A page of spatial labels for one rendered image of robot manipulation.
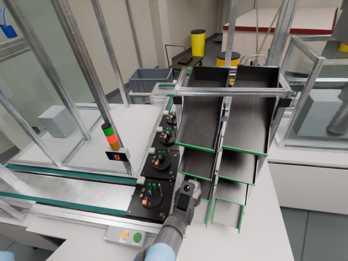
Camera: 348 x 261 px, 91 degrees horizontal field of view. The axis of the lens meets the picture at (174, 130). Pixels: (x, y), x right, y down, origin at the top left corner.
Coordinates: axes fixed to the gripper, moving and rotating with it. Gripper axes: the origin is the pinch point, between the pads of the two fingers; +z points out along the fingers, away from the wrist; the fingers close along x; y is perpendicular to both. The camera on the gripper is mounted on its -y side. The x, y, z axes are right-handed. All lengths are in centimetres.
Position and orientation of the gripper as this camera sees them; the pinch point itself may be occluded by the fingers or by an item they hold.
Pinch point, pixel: (192, 186)
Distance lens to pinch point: 78.7
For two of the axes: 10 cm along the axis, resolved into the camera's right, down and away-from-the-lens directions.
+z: 3.6, -2.6, 9.0
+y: -0.8, 9.5, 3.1
